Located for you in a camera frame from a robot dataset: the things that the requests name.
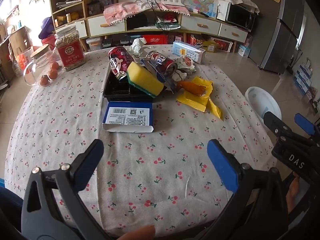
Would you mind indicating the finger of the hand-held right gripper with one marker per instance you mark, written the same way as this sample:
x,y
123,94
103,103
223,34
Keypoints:
x,y
303,123
275,124

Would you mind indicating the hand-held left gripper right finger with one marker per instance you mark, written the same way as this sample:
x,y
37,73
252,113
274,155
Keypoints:
x,y
222,161

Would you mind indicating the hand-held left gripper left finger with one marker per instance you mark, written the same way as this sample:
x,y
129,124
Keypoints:
x,y
88,163

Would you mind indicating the white plastic basin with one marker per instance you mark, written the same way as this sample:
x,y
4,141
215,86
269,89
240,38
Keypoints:
x,y
262,102

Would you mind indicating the blue and white carton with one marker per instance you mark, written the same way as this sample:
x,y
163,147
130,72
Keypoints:
x,y
127,116

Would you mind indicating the orange plastic wrapper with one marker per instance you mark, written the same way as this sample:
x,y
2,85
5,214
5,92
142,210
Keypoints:
x,y
192,87

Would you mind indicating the yellow sponge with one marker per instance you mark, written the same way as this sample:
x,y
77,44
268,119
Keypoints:
x,y
143,78

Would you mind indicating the white nut snack packet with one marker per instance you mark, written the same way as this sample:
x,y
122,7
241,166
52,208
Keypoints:
x,y
186,63

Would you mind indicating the white paper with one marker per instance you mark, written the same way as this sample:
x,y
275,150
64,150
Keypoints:
x,y
138,45

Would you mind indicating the person's right hand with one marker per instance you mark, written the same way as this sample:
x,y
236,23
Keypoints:
x,y
292,195

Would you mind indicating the person's left hand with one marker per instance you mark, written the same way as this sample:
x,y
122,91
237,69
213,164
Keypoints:
x,y
138,233

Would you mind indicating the stack of blue white boxes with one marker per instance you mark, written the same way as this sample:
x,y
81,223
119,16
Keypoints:
x,y
305,80

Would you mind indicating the cherry print tablecloth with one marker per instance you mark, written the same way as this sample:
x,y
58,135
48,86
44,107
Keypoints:
x,y
150,160

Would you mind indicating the yellow plastic wrapper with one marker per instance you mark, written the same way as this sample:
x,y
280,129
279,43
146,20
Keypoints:
x,y
197,100

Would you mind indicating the black plastic tray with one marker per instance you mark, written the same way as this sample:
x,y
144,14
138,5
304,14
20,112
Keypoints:
x,y
116,91

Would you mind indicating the person's dark blue clothing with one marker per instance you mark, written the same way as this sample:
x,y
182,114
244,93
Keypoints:
x,y
8,205

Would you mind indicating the small red fruit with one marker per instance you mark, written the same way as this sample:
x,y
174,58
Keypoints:
x,y
55,66
53,74
44,80

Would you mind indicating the grey refrigerator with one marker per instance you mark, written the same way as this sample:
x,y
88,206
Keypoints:
x,y
280,30

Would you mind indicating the yellow cardboard box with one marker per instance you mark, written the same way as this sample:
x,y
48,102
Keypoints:
x,y
209,46

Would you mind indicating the red drink can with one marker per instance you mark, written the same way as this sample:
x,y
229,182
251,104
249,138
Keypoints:
x,y
162,63
118,60

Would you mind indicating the black microwave oven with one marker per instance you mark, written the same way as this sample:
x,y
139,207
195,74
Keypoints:
x,y
241,17

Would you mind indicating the light blue tissue box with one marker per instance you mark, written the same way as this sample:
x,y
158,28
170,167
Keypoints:
x,y
188,52

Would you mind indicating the plastic jar with red label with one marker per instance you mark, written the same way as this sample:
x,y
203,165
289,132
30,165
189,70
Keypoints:
x,y
70,52

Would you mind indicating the glass jar with cork lid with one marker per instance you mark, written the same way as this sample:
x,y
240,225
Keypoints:
x,y
37,62

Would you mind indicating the cardboard boxes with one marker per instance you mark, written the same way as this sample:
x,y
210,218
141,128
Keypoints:
x,y
21,50

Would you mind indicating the wooden cabinet with white drawers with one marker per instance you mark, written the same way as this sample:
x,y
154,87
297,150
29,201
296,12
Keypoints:
x,y
105,26

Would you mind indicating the flat red box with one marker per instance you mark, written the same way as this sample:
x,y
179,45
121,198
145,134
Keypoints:
x,y
155,40

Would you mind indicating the colourful map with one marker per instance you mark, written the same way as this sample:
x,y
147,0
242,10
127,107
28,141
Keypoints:
x,y
200,3

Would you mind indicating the purple hat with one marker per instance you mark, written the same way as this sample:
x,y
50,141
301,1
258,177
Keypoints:
x,y
46,27

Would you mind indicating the green silver foil bag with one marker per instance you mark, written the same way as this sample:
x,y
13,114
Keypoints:
x,y
168,26

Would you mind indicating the pink cloth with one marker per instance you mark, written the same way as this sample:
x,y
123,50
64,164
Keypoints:
x,y
130,8

